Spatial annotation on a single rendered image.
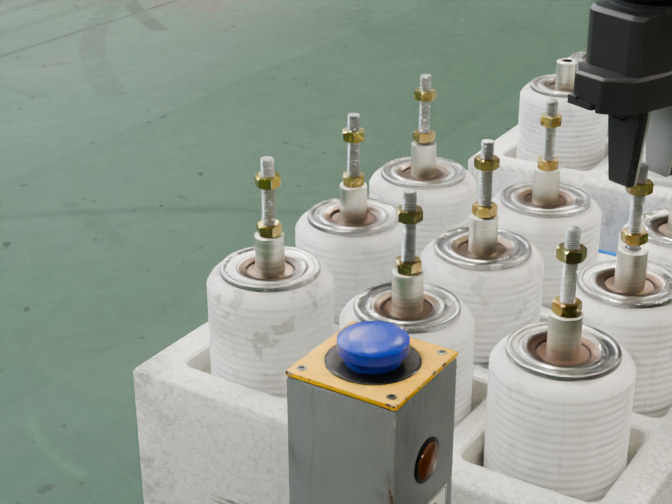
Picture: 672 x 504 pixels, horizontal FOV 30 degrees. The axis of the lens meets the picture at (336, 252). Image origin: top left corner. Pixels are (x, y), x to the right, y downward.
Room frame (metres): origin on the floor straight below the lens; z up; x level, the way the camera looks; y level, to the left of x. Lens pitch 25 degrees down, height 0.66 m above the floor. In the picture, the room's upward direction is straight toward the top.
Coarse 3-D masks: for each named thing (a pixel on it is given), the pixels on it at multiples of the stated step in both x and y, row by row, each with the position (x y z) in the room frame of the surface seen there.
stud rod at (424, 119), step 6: (420, 78) 1.05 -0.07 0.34; (426, 78) 1.04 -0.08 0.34; (420, 84) 1.05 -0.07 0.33; (426, 84) 1.04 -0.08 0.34; (420, 90) 1.05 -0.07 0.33; (426, 90) 1.04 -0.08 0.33; (420, 102) 1.05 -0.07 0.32; (426, 102) 1.04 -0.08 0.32; (420, 108) 1.05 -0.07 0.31; (426, 108) 1.04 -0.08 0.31; (420, 114) 1.05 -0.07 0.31; (426, 114) 1.04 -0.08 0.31; (420, 120) 1.05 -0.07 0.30; (426, 120) 1.04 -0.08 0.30; (420, 126) 1.05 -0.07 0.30; (426, 126) 1.04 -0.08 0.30; (420, 132) 1.05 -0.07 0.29; (426, 132) 1.04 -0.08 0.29; (426, 144) 1.04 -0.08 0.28
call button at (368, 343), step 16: (352, 336) 0.60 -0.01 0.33; (368, 336) 0.60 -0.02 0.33; (384, 336) 0.60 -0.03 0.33; (400, 336) 0.60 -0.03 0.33; (352, 352) 0.58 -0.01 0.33; (368, 352) 0.58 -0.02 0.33; (384, 352) 0.58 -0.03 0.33; (400, 352) 0.59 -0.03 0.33; (352, 368) 0.59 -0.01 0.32; (368, 368) 0.58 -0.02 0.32; (384, 368) 0.59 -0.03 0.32
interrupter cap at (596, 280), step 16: (592, 272) 0.84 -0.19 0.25; (608, 272) 0.84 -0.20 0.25; (656, 272) 0.84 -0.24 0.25; (592, 288) 0.81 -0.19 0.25; (608, 288) 0.81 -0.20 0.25; (656, 288) 0.81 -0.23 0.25; (608, 304) 0.79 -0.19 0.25; (624, 304) 0.79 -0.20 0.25; (640, 304) 0.78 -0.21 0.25; (656, 304) 0.79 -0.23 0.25
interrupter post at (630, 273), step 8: (624, 248) 0.82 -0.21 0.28; (640, 248) 0.82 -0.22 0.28; (624, 256) 0.81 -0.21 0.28; (632, 256) 0.81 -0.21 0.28; (640, 256) 0.81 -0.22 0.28; (616, 264) 0.82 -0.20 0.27; (624, 264) 0.81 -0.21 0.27; (632, 264) 0.81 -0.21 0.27; (640, 264) 0.81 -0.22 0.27; (616, 272) 0.82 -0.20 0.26; (624, 272) 0.81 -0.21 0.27; (632, 272) 0.81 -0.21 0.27; (640, 272) 0.81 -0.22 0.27; (616, 280) 0.82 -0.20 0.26; (624, 280) 0.81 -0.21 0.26; (632, 280) 0.81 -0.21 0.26; (640, 280) 0.81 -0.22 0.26; (624, 288) 0.81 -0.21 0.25; (632, 288) 0.81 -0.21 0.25; (640, 288) 0.81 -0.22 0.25
